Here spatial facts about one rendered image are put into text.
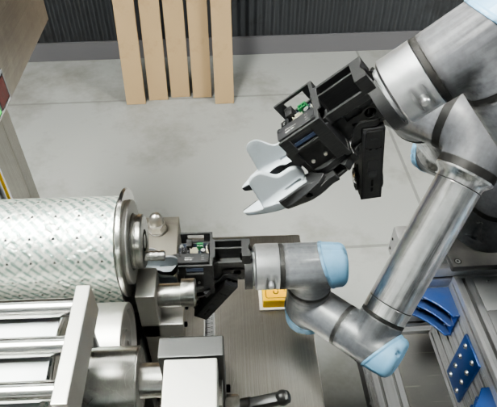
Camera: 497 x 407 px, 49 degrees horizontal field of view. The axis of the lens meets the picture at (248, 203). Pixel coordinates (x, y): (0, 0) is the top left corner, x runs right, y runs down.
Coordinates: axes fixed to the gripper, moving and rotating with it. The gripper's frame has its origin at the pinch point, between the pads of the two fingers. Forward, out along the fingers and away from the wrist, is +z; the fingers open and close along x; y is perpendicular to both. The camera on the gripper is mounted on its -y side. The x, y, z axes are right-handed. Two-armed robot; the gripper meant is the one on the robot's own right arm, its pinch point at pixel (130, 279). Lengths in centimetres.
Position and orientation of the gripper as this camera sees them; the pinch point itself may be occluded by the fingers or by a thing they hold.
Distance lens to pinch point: 93.1
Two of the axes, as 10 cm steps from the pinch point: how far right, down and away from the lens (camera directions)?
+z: -10.0, 0.3, -0.3
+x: 0.4, 7.0, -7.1
